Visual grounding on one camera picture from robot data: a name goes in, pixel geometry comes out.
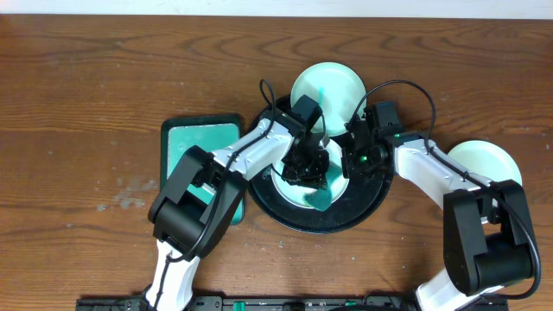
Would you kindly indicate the dark green sponge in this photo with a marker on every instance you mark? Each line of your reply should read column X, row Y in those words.
column 322, row 198

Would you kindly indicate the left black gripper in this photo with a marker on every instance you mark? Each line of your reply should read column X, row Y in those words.
column 305, row 168

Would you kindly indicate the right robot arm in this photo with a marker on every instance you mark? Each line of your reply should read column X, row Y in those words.
column 489, row 247

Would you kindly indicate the mint plate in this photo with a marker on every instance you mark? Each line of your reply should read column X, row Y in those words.
column 336, row 88
column 294, row 194

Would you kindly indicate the white plate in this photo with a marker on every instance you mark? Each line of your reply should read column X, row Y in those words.
column 486, row 159

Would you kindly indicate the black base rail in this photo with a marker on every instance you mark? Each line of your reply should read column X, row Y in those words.
column 218, row 303

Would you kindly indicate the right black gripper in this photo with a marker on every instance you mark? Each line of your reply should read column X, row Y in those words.
column 348, row 155

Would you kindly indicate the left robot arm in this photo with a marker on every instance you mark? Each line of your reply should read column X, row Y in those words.
column 194, row 209

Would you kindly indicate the green rectangular tray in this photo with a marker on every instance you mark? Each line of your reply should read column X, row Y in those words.
column 178, row 134

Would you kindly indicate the black round tray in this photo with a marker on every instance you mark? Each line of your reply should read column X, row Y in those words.
column 362, row 197

